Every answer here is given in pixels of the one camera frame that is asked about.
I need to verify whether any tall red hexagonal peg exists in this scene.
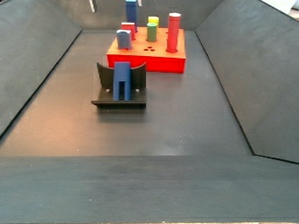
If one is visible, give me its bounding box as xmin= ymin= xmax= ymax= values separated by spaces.
xmin=166 ymin=12 xmax=182 ymax=53

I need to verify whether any red peg board fixture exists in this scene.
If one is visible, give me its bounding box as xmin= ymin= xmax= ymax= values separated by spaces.
xmin=107 ymin=27 xmax=186 ymax=74

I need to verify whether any short red square peg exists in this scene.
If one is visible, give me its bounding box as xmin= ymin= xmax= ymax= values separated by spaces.
xmin=120 ymin=22 xmax=136 ymax=40

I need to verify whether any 1 red gripper finger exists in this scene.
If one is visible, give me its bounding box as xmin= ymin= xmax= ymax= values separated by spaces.
xmin=136 ymin=0 xmax=143 ymax=7

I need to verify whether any green cylinder peg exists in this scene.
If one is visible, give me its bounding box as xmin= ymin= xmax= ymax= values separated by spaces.
xmin=147 ymin=23 xmax=158 ymax=42

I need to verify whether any blue square-circle two-prong object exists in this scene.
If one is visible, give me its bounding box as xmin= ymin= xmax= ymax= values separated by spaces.
xmin=114 ymin=61 xmax=131 ymax=101

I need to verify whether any yellow cylinder peg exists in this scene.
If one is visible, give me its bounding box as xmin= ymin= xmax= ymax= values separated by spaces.
xmin=147 ymin=17 xmax=159 ymax=27

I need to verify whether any tall dark blue square peg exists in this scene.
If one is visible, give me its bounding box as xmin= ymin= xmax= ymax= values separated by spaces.
xmin=126 ymin=0 xmax=138 ymax=24

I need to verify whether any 1 silver gripper finger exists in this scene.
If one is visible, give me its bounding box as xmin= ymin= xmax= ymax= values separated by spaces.
xmin=88 ymin=0 xmax=96 ymax=13

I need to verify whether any grey-blue notched peg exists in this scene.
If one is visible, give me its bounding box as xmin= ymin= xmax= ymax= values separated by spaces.
xmin=116 ymin=30 xmax=132 ymax=50

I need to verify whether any black curved holder stand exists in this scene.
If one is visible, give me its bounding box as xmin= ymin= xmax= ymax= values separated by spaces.
xmin=91 ymin=64 xmax=146 ymax=108

